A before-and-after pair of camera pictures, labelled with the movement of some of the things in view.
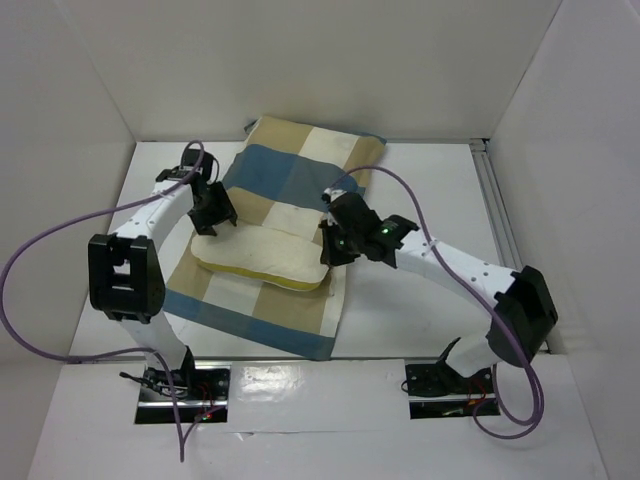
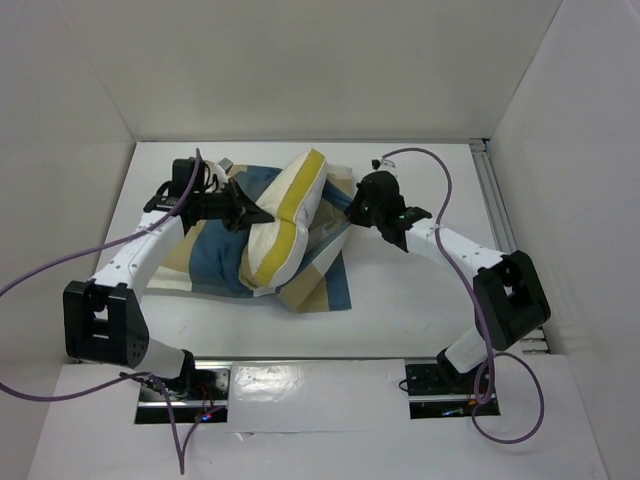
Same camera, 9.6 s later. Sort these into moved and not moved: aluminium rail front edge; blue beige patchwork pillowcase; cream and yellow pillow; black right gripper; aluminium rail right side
Moved: cream and yellow pillow; blue beige patchwork pillowcase; black right gripper
Not moved: aluminium rail front edge; aluminium rail right side
